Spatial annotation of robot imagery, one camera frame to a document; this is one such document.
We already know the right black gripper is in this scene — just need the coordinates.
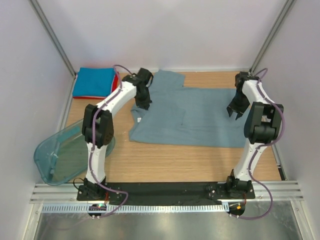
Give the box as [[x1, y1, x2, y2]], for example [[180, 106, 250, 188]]
[[226, 90, 250, 119]]

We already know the grey-blue t shirt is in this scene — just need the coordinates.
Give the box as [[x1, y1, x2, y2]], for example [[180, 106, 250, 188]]
[[129, 70, 248, 148]]

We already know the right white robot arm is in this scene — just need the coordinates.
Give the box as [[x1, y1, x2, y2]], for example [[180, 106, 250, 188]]
[[225, 71, 285, 198]]

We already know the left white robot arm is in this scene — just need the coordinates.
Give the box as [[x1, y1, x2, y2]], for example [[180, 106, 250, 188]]
[[77, 68, 154, 201]]

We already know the folded red t shirt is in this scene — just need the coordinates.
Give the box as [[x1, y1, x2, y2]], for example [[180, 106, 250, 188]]
[[72, 70, 120, 100]]

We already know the folded blue t shirt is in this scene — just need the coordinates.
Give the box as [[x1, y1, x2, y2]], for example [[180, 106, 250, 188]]
[[72, 66, 118, 98]]

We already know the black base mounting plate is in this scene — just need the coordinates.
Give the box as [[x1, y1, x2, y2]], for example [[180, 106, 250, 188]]
[[76, 181, 256, 206]]

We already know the translucent teal plastic basket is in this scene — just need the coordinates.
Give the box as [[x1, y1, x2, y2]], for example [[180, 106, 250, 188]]
[[33, 119, 115, 186]]

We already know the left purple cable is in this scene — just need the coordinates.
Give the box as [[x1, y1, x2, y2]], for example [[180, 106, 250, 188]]
[[87, 64, 129, 218]]

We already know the purple cable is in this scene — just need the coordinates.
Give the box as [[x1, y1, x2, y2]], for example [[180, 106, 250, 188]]
[[87, 64, 129, 218], [229, 67, 286, 221]]

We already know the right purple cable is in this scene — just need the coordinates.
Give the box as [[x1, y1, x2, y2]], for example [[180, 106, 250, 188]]
[[229, 67, 286, 221]]

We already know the aluminium extrusion rail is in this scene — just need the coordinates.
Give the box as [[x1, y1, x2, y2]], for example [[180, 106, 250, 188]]
[[30, 180, 304, 203]]

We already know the left aluminium frame post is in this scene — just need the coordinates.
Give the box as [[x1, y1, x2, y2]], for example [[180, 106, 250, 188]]
[[28, 0, 76, 78]]

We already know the aluminium frame post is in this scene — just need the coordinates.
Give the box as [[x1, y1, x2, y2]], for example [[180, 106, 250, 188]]
[[28, 0, 76, 78], [249, 0, 296, 73]]

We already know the slotted grey cable duct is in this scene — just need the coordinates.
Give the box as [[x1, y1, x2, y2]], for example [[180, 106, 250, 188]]
[[41, 202, 229, 214]]

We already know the right aluminium frame post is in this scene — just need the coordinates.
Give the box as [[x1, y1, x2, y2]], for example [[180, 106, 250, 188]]
[[249, 0, 296, 73]]

